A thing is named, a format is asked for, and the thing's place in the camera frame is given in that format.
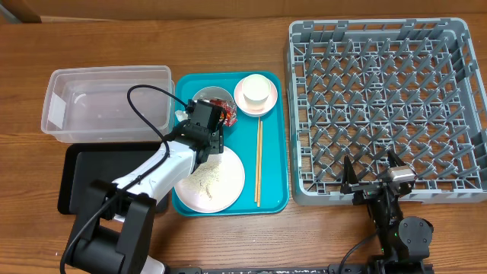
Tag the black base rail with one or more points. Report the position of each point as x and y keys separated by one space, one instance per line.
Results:
x=330 y=269

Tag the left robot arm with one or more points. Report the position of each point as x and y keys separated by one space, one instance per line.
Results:
x=113 y=227

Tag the black tray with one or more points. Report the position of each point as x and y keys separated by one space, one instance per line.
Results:
x=87 y=162

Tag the white cup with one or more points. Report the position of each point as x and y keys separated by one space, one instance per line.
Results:
x=256 y=90

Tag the clear plastic bin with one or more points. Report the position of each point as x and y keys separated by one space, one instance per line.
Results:
x=85 y=105

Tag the large pink plate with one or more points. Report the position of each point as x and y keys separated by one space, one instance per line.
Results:
x=227 y=192

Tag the grey dishwasher rack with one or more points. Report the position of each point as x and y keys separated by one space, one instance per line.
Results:
x=358 y=89

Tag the white tissue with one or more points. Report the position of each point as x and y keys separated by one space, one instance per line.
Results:
x=181 y=115

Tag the right wooden chopstick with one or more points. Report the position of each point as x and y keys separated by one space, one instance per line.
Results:
x=259 y=179

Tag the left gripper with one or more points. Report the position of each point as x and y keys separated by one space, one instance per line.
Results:
x=218 y=140

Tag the red snack wrapper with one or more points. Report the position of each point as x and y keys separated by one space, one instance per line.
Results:
x=230 y=117

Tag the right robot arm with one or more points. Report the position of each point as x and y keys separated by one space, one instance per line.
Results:
x=404 y=240

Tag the pile of rice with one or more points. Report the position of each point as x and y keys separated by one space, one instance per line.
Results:
x=204 y=180

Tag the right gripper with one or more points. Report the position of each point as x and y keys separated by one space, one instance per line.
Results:
x=349 y=185

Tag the teal serving tray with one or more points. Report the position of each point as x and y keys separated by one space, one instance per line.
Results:
x=241 y=138

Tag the grey bowl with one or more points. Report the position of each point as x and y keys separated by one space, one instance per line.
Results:
x=214 y=92

